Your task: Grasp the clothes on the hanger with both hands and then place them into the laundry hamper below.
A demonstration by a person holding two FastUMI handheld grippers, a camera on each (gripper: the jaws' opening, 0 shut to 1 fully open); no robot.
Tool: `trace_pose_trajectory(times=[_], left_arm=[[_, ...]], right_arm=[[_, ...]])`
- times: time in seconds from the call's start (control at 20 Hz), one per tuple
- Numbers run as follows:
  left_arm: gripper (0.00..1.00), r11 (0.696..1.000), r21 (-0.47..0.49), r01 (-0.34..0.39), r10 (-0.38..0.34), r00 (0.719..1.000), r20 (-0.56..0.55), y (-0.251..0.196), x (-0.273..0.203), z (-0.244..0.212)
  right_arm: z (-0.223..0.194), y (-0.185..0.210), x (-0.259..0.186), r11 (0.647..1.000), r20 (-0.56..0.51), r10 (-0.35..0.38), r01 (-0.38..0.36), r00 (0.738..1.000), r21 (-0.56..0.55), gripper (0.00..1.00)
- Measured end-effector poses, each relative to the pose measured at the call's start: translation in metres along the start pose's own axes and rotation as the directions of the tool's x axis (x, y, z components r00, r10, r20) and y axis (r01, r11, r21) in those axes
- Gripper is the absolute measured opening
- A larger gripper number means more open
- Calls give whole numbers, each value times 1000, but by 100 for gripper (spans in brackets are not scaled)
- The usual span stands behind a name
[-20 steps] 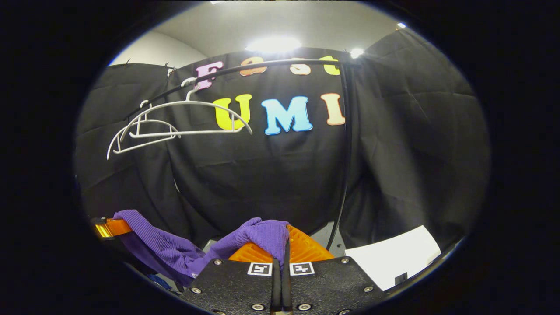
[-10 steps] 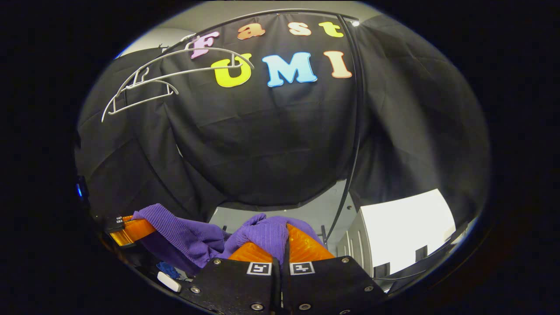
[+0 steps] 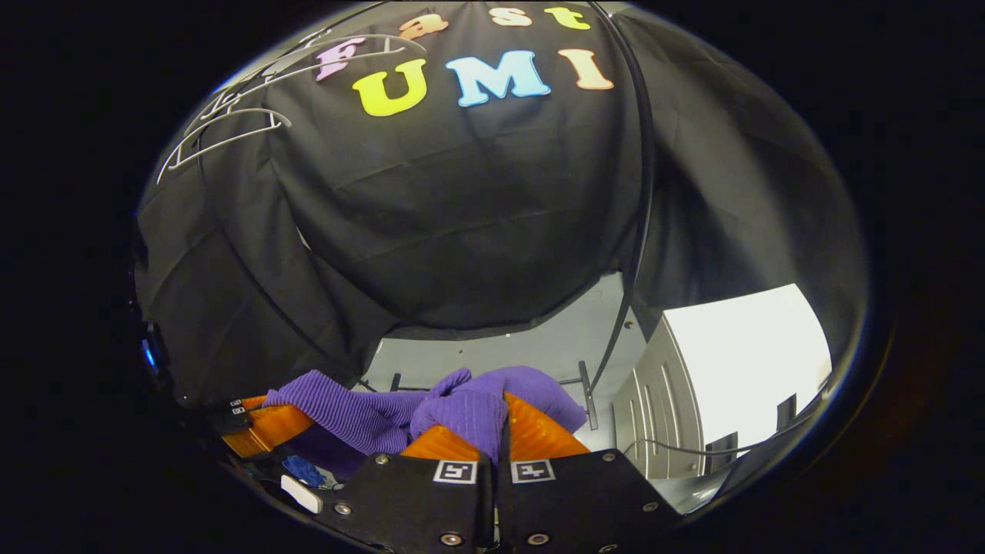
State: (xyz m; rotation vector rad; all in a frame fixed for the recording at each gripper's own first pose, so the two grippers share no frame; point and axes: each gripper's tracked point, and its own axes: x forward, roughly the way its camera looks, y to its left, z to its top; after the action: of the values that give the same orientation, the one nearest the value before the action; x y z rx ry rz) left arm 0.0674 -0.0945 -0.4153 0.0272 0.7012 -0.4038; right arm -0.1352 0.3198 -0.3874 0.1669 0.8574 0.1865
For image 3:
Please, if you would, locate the blue cloth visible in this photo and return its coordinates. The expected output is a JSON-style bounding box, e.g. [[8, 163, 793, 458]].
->
[[281, 454, 328, 489]]

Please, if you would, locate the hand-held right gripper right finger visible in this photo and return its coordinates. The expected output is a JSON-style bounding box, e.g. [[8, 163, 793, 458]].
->
[[492, 391, 682, 554]]

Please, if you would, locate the white cabinet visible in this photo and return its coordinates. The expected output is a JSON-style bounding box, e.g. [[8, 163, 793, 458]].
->
[[612, 283, 833, 482]]

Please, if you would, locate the small white block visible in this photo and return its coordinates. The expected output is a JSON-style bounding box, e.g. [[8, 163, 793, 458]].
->
[[279, 475, 324, 515]]

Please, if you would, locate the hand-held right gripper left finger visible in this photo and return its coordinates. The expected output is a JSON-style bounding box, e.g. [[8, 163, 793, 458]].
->
[[312, 423, 493, 554]]

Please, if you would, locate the purple jacket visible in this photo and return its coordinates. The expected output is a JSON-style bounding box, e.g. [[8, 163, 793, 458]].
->
[[262, 365, 587, 482]]

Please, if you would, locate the white plastic clothes hanger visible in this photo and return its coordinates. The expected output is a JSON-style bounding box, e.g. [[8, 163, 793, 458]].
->
[[156, 108, 295, 185], [185, 32, 429, 120]]

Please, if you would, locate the black backdrop cloth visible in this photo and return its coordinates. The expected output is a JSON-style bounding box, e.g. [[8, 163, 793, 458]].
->
[[132, 0, 870, 409]]

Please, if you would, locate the black cable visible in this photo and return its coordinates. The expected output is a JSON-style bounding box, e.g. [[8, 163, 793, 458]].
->
[[622, 400, 828, 459]]

